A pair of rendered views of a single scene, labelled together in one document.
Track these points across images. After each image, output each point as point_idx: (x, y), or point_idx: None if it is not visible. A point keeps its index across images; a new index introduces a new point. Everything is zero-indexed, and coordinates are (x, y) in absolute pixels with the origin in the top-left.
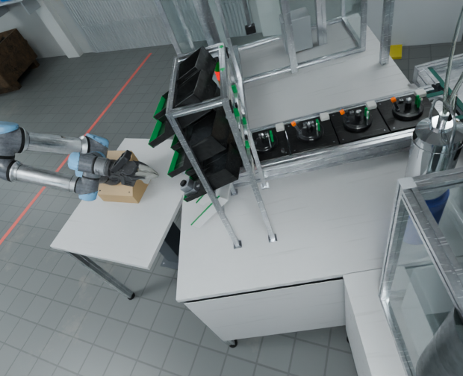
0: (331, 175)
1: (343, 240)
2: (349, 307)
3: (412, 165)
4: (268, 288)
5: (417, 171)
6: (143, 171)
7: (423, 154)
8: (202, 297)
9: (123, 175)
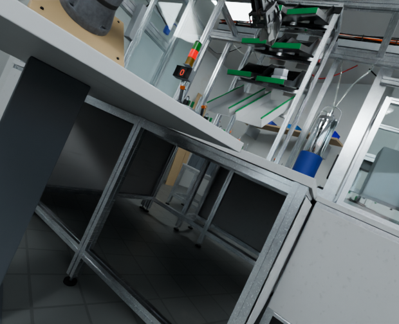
0: None
1: None
2: (326, 222)
3: (324, 132)
4: (314, 195)
5: (326, 134)
6: (269, 27)
7: (332, 123)
8: (315, 186)
9: (275, 8)
